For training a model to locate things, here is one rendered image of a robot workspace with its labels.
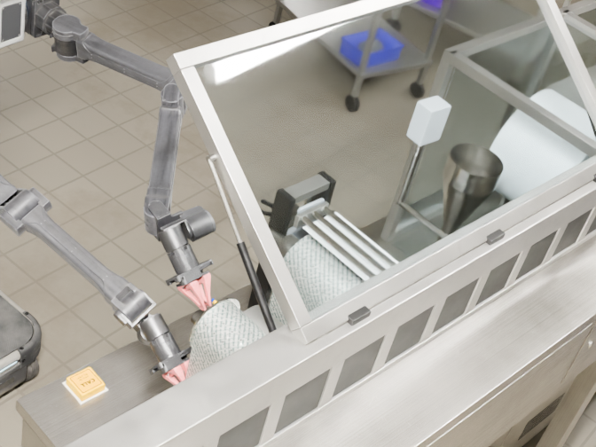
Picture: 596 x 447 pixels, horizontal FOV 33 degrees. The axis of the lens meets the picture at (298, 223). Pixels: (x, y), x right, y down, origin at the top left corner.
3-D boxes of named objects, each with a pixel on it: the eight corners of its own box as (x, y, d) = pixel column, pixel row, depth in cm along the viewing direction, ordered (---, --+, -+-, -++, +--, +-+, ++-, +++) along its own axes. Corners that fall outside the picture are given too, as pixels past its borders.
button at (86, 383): (89, 372, 256) (90, 365, 254) (105, 389, 252) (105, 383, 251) (65, 384, 251) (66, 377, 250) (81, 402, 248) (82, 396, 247)
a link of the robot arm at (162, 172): (162, 113, 263) (160, 82, 254) (184, 115, 263) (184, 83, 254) (143, 240, 235) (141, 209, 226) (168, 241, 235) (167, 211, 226)
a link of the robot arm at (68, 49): (67, 29, 279) (65, 13, 275) (92, 46, 275) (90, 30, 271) (41, 44, 274) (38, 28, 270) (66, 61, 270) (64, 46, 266)
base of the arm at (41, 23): (54, 27, 284) (57, -11, 277) (74, 41, 281) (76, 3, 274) (29, 36, 278) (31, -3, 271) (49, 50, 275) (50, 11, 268)
